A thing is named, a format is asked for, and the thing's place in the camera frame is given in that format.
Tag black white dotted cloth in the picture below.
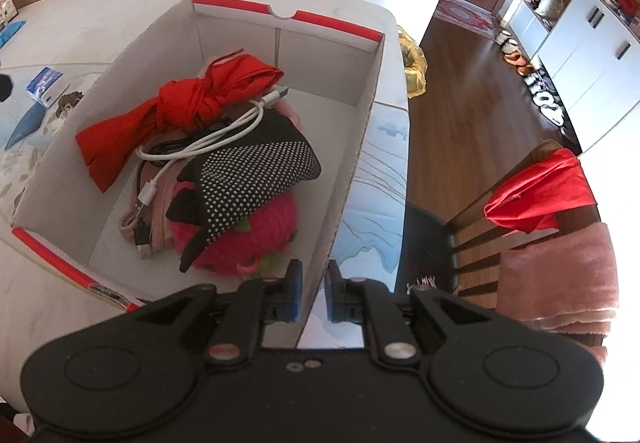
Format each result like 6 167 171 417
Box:
164 108 322 274

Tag white black shoes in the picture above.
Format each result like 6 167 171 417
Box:
518 66 567 128

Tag pink towel on chair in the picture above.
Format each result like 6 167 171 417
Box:
496 222 618 363

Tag wooden chair with towels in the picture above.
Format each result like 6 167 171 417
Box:
447 140 604 345

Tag yellow plastic bag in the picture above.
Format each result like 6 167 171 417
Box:
397 26 428 99

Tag blue cloth on table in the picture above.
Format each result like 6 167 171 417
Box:
0 21 26 48

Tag red cloth on chair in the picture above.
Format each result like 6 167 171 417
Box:
484 148 597 233

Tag red cloth garment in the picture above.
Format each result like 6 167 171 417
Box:
76 50 283 192

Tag black seat cushion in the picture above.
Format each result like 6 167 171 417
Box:
395 203 458 293

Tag white cabinet row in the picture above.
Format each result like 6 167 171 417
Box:
533 0 639 154

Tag orange slippers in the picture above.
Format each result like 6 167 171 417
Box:
503 50 536 77

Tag pink fuzzy plush toy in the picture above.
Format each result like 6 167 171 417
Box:
165 183 298 277

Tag white usb cable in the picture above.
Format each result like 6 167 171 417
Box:
134 84 292 208

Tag red white cardboard box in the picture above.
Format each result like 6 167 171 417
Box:
12 0 390 316

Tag small blue card box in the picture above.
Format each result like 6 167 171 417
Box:
26 67 70 108

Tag red patterned rug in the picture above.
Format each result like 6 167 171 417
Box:
434 0 500 40

